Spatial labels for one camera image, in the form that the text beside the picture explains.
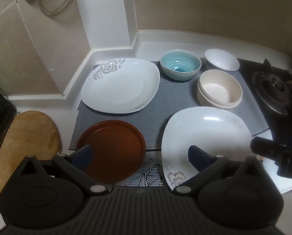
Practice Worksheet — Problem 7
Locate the brown round plate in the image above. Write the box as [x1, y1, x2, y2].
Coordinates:
[75, 120, 146, 183]

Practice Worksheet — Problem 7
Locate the black glass-door appliance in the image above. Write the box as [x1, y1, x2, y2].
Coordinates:
[0, 78, 17, 178]

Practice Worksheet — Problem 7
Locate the white bowl with blue pattern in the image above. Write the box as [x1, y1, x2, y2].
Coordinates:
[204, 49, 240, 74]

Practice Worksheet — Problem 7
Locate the black glass gas stove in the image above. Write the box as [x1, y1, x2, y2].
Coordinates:
[237, 58, 292, 153]

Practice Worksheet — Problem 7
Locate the black and white patterned mat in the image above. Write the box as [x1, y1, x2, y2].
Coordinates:
[114, 158, 170, 188]

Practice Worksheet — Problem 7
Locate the gas burner with grate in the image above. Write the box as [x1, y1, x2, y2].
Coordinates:
[252, 59, 292, 115]

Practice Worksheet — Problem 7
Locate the grey mat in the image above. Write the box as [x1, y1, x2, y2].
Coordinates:
[69, 58, 269, 151]

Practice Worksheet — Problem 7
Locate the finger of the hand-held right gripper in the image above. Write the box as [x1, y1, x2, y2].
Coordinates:
[250, 136, 281, 161]

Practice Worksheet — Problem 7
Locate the wooden cutting board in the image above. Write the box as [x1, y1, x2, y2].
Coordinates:
[0, 111, 62, 202]

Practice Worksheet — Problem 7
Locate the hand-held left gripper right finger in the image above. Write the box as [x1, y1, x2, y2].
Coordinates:
[172, 145, 262, 198]

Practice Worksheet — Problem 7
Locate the teal ribbed bowl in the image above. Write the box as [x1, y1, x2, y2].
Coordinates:
[160, 50, 202, 81]

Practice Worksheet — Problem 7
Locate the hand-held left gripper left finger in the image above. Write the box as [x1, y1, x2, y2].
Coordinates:
[20, 145, 114, 197]

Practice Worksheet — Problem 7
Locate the white floral square plate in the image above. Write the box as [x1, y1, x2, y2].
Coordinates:
[161, 106, 252, 192]
[80, 58, 160, 114]

